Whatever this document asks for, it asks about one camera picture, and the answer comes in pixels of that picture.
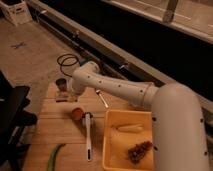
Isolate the black cable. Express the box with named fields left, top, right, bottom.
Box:
left=56, top=53, right=81, bottom=78

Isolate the black chair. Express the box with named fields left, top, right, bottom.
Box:
left=0, top=70, right=37, bottom=171

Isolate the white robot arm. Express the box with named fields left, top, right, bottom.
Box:
left=56, top=61, right=210, bottom=171

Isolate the metal spoon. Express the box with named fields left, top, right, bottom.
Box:
left=95, top=90, right=109, bottom=108

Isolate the small metal cup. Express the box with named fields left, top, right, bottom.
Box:
left=56, top=78, right=68, bottom=92

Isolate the yellow plastic tray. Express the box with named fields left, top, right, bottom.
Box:
left=102, top=110, right=154, bottom=171

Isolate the orange round fruit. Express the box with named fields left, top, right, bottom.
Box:
left=71, top=107, right=84, bottom=120

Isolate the metal post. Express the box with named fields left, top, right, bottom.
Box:
left=162, top=0, right=178, bottom=23

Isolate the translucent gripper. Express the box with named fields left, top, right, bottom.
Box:
left=55, top=88, right=77, bottom=102

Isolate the bunch of dark grapes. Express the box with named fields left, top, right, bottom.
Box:
left=128, top=141, right=152, bottom=164

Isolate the white crate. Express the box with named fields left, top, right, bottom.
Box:
left=0, top=0, right=32, bottom=26

